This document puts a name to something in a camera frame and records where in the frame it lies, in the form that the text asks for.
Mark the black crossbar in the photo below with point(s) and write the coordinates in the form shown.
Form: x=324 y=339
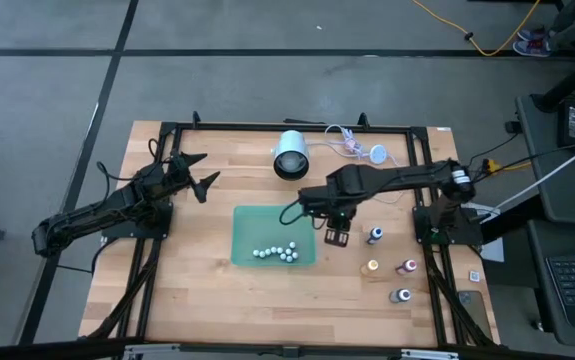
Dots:
x=42 y=350

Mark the green translucent plastic bin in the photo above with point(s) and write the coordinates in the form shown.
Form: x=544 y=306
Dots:
x=257 y=225

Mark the black aluminium table frame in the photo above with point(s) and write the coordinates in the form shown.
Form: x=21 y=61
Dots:
x=217 y=128

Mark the yellow power connector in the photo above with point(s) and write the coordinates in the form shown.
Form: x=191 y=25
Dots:
x=491 y=165

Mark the white round spot lamp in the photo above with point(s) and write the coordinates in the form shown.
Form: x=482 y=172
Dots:
x=292 y=145

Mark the pink food coloring bottle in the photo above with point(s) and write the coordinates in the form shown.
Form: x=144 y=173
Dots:
x=409 y=265

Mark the person's shoe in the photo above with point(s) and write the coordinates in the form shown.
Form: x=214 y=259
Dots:
x=532 y=47
x=534 y=34

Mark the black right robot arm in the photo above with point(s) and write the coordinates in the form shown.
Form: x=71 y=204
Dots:
x=402 y=175

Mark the person's leg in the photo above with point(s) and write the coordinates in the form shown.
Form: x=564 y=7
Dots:
x=569 y=17

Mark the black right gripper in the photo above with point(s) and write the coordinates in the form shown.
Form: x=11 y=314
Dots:
x=324 y=202

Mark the black power plug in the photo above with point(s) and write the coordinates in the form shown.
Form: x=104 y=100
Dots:
x=512 y=127

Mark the small white printed tag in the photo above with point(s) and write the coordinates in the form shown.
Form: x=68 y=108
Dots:
x=475 y=276

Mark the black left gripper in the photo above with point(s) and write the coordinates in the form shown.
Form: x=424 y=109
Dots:
x=179 y=172

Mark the blue food coloring bottle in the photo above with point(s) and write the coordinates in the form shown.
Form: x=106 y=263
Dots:
x=376 y=233

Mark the black desk bracket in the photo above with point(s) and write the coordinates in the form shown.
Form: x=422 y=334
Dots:
x=512 y=217

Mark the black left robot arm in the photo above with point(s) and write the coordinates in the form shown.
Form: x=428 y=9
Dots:
x=92 y=212

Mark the dark smartphone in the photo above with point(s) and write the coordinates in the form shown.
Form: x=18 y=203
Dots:
x=474 y=312

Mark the black stand leg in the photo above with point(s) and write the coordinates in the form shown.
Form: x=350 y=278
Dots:
x=572 y=80

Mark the white rod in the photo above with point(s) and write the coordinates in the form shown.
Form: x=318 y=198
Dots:
x=552 y=172

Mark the silver metal bracket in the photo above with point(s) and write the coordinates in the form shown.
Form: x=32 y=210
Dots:
x=429 y=354
x=152 y=349

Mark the yellow food coloring bottle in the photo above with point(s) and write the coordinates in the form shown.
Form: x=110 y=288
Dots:
x=372 y=264

